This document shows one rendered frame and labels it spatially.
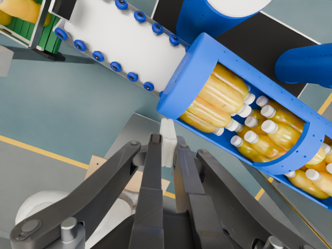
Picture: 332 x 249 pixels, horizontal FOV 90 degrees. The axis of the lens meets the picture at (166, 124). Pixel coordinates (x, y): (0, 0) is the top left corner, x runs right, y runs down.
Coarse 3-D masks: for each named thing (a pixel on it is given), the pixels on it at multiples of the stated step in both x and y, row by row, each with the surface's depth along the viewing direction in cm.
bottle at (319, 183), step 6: (324, 174) 64; (330, 174) 65; (312, 180) 65; (318, 180) 64; (324, 180) 63; (330, 180) 63; (318, 186) 65; (324, 186) 63; (330, 186) 62; (324, 192) 66; (330, 192) 64
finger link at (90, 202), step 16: (128, 144) 14; (112, 160) 11; (128, 160) 12; (96, 176) 10; (112, 176) 10; (128, 176) 13; (80, 192) 8; (96, 192) 8; (112, 192) 10; (48, 208) 7; (64, 208) 7; (80, 208) 7; (96, 208) 9; (16, 224) 6; (32, 224) 6; (48, 224) 7; (96, 224) 9; (16, 240) 6; (32, 240) 6; (48, 240) 6
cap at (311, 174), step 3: (306, 171) 66; (309, 171) 65; (312, 171) 64; (315, 171) 63; (306, 174) 66; (309, 174) 65; (312, 174) 64; (315, 174) 63; (318, 174) 63; (309, 177) 64; (312, 177) 63; (315, 177) 63; (318, 177) 63
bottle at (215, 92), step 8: (208, 80) 45; (216, 80) 46; (208, 88) 46; (216, 88) 46; (224, 88) 46; (232, 88) 48; (200, 96) 49; (208, 96) 47; (216, 96) 47; (224, 96) 47; (232, 96) 47; (240, 96) 48; (216, 104) 49; (224, 104) 48; (232, 104) 47; (240, 104) 48; (232, 112) 50; (240, 112) 50
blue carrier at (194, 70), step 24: (192, 48) 50; (216, 48) 44; (192, 72) 42; (240, 72) 45; (168, 96) 45; (192, 96) 44; (288, 96) 50; (240, 120) 75; (312, 120) 50; (216, 144) 58; (312, 144) 49; (264, 168) 57; (288, 168) 53
